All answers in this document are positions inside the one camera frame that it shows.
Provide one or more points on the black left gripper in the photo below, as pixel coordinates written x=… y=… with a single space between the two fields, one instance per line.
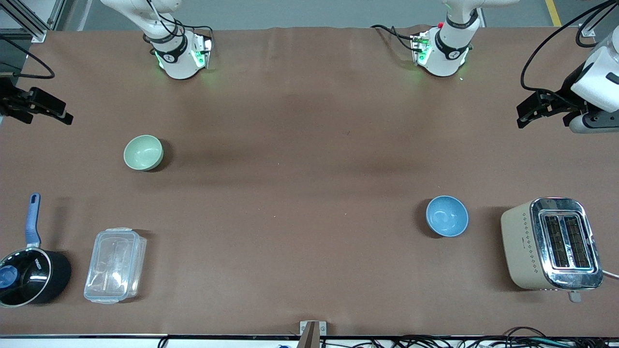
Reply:
x=564 y=94

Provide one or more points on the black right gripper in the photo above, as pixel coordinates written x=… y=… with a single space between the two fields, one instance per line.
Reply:
x=10 y=101

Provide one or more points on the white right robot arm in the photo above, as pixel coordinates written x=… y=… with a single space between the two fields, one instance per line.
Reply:
x=180 y=64

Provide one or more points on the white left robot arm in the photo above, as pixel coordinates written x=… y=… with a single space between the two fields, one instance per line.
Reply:
x=447 y=54

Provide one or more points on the green ceramic bowl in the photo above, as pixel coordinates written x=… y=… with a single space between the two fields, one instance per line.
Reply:
x=142 y=152

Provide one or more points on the blue ceramic bowl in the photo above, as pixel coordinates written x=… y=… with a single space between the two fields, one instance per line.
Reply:
x=447 y=216

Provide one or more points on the beige chrome two-slot toaster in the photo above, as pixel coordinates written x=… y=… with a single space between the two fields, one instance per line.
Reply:
x=524 y=246

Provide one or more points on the clear plastic lidded container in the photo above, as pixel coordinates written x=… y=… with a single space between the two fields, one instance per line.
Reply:
x=114 y=266

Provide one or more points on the aluminium frame profile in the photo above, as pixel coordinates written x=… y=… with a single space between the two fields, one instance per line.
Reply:
x=34 y=21

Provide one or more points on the small metal corner bracket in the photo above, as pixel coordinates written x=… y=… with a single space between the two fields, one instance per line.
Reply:
x=586 y=31

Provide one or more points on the metal table edge bracket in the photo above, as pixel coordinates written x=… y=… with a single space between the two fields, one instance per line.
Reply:
x=312 y=333

